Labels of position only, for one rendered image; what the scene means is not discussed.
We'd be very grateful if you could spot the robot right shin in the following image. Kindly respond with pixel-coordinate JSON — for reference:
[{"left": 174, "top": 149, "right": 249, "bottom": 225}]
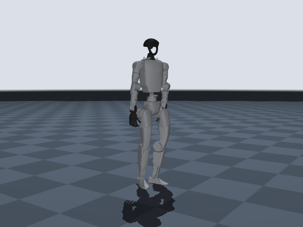
[{"left": 138, "top": 144, "right": 149, "bottom": 180}]

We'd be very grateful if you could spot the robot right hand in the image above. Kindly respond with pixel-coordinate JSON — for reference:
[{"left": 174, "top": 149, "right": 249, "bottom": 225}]
[{"left": 129, "top": 106, "right": 141, "bottom": 127}]

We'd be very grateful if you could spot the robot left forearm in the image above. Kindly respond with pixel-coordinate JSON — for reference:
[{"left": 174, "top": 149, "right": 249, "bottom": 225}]
[{"left": 161, "top": 89, "right": 169, "bottom": 108}]

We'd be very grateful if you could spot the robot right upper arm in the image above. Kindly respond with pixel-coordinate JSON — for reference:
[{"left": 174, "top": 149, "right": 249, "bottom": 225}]
[{"left": 132, "top": 61, "right": 144, "bottom": 91}]

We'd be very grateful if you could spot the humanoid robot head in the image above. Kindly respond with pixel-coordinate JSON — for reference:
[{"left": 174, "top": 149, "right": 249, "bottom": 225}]
[{"left": 143, "top": 38, "right": 159, "bottom": 60}]

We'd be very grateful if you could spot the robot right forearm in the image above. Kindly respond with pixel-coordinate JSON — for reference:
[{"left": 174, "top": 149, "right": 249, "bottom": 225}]
[{"left": 130, "top": 82, "right": 138, "bottom": 111}]

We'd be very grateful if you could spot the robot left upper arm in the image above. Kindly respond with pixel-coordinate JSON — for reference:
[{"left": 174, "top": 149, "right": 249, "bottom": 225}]
[{"left": 162, "top": 62, "right": 170, "bottom": 90}]

